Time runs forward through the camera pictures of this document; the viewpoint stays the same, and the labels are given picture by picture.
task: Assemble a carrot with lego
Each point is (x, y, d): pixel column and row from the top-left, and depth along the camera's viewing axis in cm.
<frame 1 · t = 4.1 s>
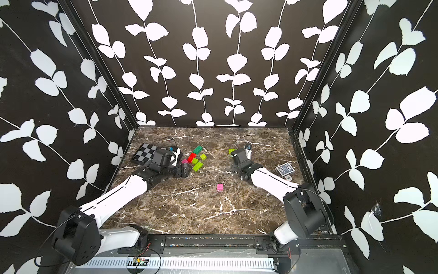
left hand: (185, 164, 85), fingers open
right hand: (236, 159, 91), fingers open
black white checkerboard: (145, 153, 106), point 2 cm above the table
dark green long lego brick: (198, 149, 108), point 2 cm above the table
red long lego brick: (192, 155, 106), point 2 cm above the table
lime small lego brick: (203, 156, 106), on the table
lime long lego brick: (197, 166, 102), on the table
magenta square lego brick: (220, 186, 92), point 2 cm above the table

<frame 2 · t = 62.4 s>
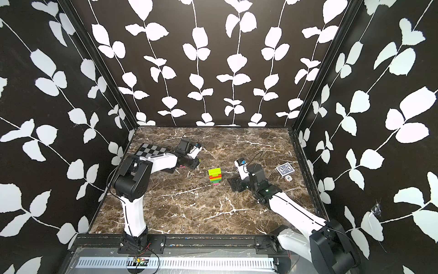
left hand: (197, 158, 102), fingers open
right hand: (233, 173, 84), fingers open
dark green long lego brick: (215, 181, 93), point 3 cm above the table
red long lego brick: (218, 176, 88), point 10 cm above the table
lime long lego brick: (214, 172, 87), point 12 cm above the table
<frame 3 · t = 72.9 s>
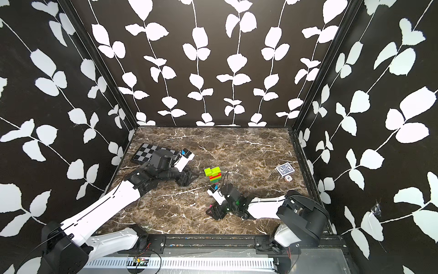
left hand: (194, 169, 76), fingers open
right hand: (209, 207, 82), fingers open
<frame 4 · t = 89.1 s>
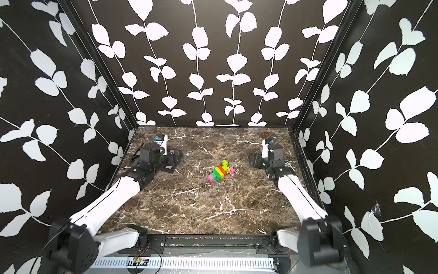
left hand: (172, 148, 82), fingers open
right hand: (254, 153, 86), fingers open
dark green long lego brick: (216, 175, 95), point 3 cm above the table
red long lego brick: (223, 170, 97), point 3 cm above the table
lime long lego brick: (226, 169, 98), point 3 cm above the table
lime rectangular lego brick: (218, 170, 97), point 3 cm above the table
lime small lego brick: (224, 162, 103), point 2 cm above the table
pink square lego brick: (232, 170, 98), point 3 cm above the table
